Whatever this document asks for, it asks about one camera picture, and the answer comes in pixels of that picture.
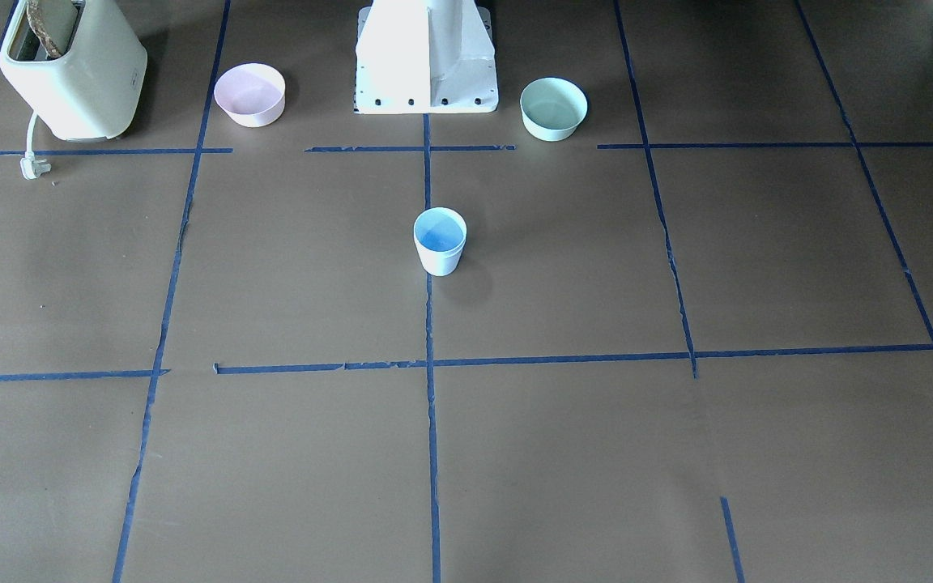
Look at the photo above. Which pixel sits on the green bowl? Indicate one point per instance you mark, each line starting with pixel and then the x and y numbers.
pixel 552 108

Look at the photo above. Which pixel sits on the pink bowl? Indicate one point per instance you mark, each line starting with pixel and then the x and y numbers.
pixel 252 94

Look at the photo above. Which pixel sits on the light blue cup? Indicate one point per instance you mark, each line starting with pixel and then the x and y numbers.
pixel 440 230
pixel 439 255

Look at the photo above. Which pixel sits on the white pillar base plate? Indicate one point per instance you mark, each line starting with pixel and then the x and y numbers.
pixel 425 57

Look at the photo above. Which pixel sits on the slice of toast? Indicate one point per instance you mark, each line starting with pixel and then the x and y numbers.
pixel 54 23

